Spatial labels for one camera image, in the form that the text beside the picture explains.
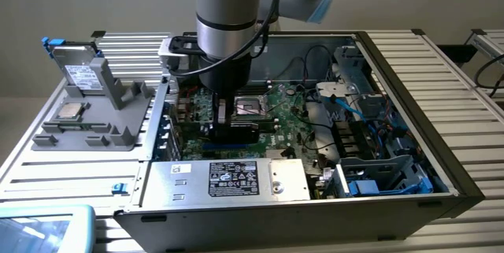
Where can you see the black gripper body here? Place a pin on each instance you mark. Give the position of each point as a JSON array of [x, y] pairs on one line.
[[225, 73]]

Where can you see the black graphics card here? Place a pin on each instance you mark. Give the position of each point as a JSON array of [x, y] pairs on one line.
[[235, 133]]

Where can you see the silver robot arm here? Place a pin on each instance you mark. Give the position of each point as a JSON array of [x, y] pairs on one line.
[[225, 5]]

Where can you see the CPU socket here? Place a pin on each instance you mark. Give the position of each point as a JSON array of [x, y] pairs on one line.
[[251, 106]]

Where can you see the blue expansion slot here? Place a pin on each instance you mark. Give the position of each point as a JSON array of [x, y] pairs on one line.
[[229, 147]]

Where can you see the black RAM slots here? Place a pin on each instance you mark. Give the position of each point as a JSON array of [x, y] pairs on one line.
[[268, 88]]

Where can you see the green motherboard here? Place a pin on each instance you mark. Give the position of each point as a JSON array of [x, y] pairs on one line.
[[284, 117]]

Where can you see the silver chipset heatsink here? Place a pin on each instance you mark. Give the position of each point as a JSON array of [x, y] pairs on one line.
[[280, 153]]

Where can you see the silver power supply unit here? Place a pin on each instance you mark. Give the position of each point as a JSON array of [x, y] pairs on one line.
[[225, 182]]

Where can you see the grey parts rack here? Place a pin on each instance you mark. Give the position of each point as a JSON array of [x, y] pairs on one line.
[[94, 117]]

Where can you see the metal drive cage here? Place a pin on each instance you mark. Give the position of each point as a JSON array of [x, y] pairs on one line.
[[355, 76]]

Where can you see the silver hard disk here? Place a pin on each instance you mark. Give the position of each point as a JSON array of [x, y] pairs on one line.
[[80, 70]]

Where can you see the blue plastic clip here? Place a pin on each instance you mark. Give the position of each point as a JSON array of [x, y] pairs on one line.
[[120, 188]]

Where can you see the green RAM stick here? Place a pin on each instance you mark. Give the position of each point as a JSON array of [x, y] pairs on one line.
[[76, 126]]

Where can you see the silver CPU chip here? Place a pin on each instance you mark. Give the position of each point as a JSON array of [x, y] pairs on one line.
[[73, 111]]

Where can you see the open black PC case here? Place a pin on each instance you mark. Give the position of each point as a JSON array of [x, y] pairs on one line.
[[300, 211]]

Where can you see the blue disk caddy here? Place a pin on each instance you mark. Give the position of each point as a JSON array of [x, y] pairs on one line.
[[56, 41]]

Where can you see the blue disk bay latch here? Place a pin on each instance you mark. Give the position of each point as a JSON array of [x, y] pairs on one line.
[[364, 188]]

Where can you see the blue teach pendant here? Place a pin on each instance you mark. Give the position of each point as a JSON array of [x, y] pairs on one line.
[[43, 229]]

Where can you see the metal slat side table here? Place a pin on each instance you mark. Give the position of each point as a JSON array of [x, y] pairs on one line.
[[489, 43]]

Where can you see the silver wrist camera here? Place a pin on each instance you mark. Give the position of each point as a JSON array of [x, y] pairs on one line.
[[177, 54]]

